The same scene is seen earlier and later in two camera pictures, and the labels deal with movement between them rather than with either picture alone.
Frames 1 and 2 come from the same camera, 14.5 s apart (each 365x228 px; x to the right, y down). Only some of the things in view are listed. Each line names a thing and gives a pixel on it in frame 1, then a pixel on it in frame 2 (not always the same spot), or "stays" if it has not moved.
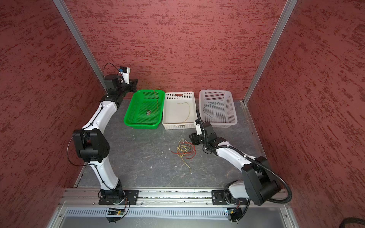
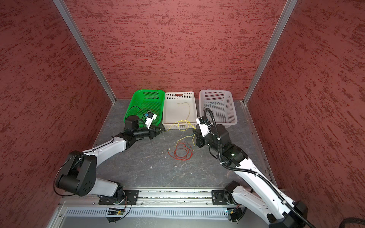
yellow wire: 189,109 stays
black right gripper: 194,138 stays
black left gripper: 132,83 to 153,133
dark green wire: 214,103 stays
